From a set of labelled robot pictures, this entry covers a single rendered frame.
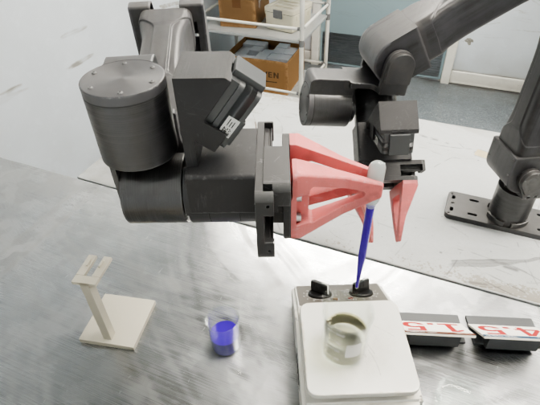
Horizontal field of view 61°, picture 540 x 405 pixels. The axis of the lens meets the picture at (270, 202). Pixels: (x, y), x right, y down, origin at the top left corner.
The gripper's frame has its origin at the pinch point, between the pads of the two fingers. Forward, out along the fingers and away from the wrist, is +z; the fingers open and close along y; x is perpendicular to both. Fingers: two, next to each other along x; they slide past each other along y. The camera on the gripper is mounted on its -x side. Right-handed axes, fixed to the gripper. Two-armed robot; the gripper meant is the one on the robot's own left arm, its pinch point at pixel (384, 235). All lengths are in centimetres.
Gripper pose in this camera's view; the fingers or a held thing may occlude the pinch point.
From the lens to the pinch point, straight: 60.9
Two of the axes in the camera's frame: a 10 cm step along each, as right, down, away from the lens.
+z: 0.3, 9.9, -1.6
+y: 10.0, -0.3, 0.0
